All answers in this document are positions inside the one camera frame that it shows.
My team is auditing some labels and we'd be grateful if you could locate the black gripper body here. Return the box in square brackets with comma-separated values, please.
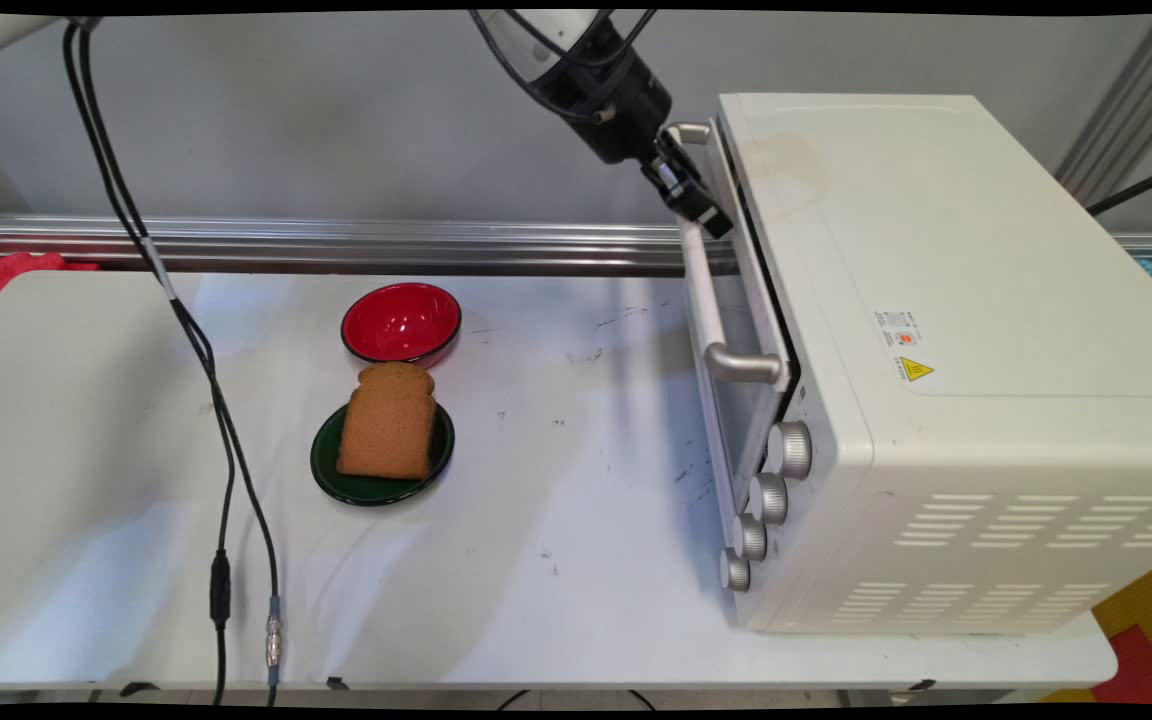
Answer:
[561, 38, 675, 167]

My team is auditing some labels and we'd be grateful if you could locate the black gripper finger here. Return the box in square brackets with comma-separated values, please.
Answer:
[640, 154, 705, 227]
[656, 129, 735, 240]

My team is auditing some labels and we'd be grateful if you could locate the oven door with handle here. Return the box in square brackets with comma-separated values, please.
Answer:
[668, 121, 803, 523]

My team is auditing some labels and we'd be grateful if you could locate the white label sticker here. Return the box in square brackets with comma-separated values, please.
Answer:
[873, 309, 925, 349]

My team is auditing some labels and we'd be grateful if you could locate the red bowl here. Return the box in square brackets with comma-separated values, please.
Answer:
[340, 282, 463, 367]

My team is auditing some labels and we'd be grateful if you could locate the white toaster oven body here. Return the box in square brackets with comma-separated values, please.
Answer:
[716, 93, 1152, 635]

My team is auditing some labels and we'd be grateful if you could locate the brown bread slice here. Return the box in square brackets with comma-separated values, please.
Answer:
[336, 362, 437, 481]

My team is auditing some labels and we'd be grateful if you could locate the dark green plate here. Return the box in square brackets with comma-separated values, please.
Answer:
[310, 400, 456, 508]

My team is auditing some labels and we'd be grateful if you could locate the yellow floor tile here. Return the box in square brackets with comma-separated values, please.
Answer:
[1041, 550, 1152, 703]

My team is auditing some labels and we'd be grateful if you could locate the red cloth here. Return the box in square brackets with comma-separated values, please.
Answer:
[0, 250, 100, 315]

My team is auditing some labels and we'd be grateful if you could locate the red floor tile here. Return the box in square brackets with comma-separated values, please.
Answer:
[1091, 624, 1152, 705]

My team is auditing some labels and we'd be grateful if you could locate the aluminium frame rail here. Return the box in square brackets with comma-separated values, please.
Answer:
[0, 212, 1152, 278]

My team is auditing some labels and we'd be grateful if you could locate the aluminium frame post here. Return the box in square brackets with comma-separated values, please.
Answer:
[1056, 14, 1152, 211]

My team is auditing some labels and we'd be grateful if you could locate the thin black cable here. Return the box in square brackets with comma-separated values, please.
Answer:
[1086, 163, 1152, 219]

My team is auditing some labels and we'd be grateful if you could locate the black cable with silver connector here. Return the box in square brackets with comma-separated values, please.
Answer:
[76, 20, 285, 707]

